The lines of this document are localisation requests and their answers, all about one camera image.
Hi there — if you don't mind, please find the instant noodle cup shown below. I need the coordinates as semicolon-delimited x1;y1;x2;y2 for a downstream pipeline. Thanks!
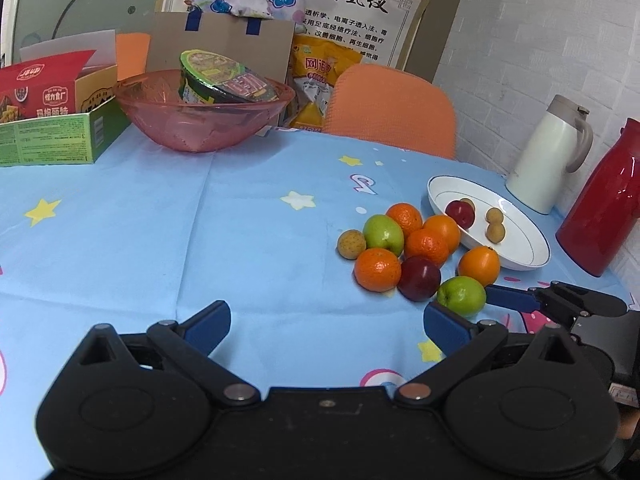
178;50;281;106

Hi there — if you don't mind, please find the white plate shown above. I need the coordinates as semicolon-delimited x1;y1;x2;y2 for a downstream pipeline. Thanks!
426;175;552;272

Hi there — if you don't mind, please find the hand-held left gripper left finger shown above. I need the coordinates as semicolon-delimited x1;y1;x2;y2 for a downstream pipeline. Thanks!
75;300;262;408

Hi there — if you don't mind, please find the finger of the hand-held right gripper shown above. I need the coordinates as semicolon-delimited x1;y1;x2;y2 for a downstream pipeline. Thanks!
485;282;628;328

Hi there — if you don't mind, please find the brown speckled round fruit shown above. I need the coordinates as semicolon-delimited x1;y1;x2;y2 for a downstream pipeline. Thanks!
337;229;367;260

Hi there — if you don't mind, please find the red snack carton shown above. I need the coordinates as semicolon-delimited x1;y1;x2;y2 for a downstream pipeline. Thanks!
0;50;119;123

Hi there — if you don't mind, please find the bumpy mandarin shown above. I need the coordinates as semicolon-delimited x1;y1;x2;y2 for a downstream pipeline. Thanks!
404;229;450;267
386;202;424;236
354;248;402;293

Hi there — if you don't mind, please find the white paper sheet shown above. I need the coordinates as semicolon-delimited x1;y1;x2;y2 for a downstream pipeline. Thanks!
19;30;117;68

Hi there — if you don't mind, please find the green apple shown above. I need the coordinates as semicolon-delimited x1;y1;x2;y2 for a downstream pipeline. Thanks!
437;276;487;318
363;214;404;257

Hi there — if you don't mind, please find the blue star printed tablecloth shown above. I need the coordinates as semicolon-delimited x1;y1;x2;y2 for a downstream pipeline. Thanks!
0;122;640;411

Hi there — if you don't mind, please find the wall poster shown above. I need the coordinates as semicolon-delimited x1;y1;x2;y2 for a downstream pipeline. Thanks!
285;0;431;81

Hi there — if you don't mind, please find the red thermos jug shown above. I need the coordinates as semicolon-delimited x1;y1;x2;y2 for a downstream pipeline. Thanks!
556;117;640;278

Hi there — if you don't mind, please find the pink plastic bowl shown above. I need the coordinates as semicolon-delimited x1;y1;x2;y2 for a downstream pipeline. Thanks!
114;69;297;153

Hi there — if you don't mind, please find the orange fabric chair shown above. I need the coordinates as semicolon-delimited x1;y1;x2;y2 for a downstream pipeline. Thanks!
116;33;151;82
322;64;458;161

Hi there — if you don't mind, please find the yellow snack bag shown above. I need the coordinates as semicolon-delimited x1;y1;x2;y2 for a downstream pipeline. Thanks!
287;35;386;132

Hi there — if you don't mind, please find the smooth orange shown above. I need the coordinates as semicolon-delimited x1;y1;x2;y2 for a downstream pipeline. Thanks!
422;214;461;255
458;246;501;288

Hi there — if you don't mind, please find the large dark red plum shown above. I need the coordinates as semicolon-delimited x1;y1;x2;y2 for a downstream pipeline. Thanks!
397;255;442;302

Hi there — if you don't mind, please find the brown cardboard sheet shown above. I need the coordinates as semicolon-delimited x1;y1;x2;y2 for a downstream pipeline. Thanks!
146;11;296;87

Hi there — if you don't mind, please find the white thermos jug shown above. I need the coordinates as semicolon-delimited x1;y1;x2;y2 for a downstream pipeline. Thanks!
505;94;595;215

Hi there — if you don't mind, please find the small red plum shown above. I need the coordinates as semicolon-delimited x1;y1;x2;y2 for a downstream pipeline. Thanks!
445;200;476;231

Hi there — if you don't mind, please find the green cardboard box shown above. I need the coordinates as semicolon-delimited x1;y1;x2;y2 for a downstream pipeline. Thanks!
0;95;132;167

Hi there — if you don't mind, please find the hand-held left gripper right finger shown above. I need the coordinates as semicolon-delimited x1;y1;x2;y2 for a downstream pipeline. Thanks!
394;302;601;408

